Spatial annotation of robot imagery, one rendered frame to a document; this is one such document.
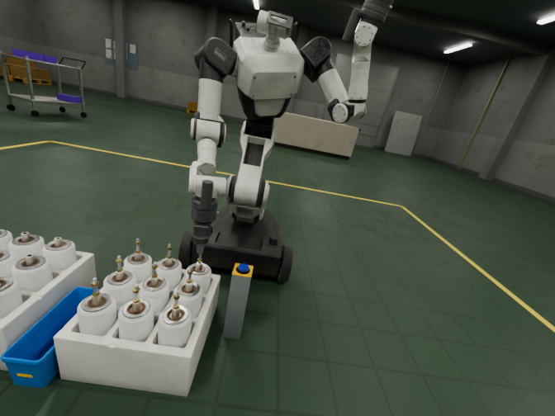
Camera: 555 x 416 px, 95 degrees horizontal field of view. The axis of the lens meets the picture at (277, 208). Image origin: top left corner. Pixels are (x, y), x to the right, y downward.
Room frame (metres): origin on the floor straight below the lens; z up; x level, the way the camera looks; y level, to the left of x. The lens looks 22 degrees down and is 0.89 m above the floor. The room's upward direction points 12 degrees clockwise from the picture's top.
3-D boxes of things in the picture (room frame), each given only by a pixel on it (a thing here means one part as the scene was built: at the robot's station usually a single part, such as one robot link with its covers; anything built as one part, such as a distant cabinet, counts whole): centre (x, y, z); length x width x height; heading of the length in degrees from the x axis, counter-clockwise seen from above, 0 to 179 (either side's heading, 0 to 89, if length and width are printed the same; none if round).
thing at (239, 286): (0.79, 0.08, 0.16); 0.07 x 0.07 x 0.31; 3
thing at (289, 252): (1.21, -0.10, 0.10); 0.20 x 0.05 x 0.20; 4
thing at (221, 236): (1.43, 0.18, 0.19); 0.64 x 0.52 x 0.33; 4
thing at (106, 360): (0.69, 0.36, 0.09); 0.39 x 0.39 x 0.18; 3
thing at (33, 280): (0.67, 0.78, 0.16); 0.10 x 0.10 x 0.18
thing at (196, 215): (0.82, 0.25, 0.46); 0.13 x 0.10 x 0.12; 11
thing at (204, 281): (0.82, 0.25, 0.16); 0.10 x 0.10 x 0.18
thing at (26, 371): (0.60, 0.62, 0.06); 0.30 x 0.11 x 0.12; 5
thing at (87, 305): (0.57, 0.47, 0.25); 0.08 x 0.08 x 0.01
